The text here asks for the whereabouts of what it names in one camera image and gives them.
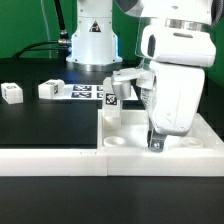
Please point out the white square table top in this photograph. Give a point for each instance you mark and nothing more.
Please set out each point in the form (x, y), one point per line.
(134, 129)

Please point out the paper sheet with markers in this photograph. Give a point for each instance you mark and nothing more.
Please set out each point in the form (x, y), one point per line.
(81, 92)

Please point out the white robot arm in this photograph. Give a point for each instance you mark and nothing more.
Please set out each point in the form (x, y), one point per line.
(172, 41)

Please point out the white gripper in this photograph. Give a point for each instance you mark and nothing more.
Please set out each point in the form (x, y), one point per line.
(171, 95)

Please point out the white L-shaped obstacle fence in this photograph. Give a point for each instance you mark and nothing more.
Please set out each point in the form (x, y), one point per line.
(113, 159)

